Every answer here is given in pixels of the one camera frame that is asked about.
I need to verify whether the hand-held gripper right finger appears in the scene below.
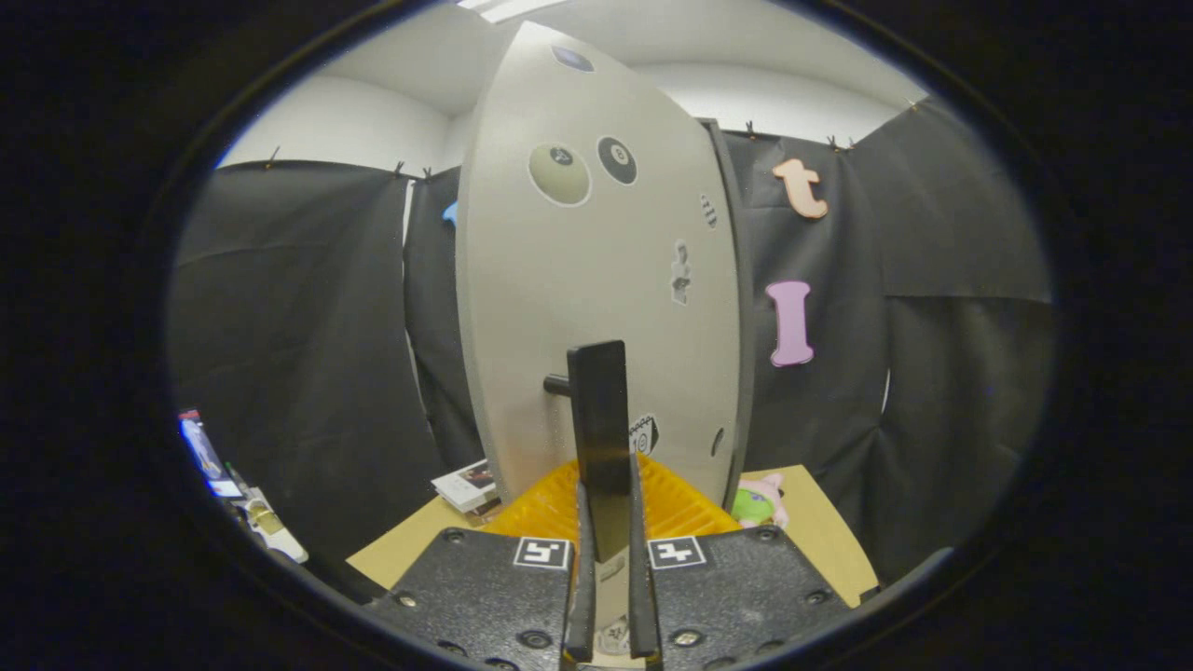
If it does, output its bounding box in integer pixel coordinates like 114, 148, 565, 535
625, 452, 856, 671

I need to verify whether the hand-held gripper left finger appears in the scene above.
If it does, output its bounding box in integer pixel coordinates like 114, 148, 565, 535
366, 457, 598, 671

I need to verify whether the black door handle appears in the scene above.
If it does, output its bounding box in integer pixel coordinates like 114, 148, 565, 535
543, 340, 633, 563

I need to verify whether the light grey shoe cabinet door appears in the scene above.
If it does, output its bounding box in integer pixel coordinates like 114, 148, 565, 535
455, 21, 747, 621

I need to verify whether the green and pink plush toy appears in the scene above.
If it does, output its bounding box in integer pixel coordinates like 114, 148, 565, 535
730, 472, 790, 530

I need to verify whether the tan wooden floor board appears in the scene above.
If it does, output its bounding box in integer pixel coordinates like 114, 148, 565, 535
347, 464, 880, 609

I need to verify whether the stack of printed booklets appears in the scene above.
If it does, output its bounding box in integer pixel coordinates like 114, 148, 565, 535
431, 459, 504, 515

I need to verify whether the black backdrop cloth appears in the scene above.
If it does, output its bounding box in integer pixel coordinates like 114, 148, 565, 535
168, 93, 1054, 590

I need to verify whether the long ceiling light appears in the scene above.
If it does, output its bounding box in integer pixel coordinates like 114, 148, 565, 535
457, 0, 569, 24

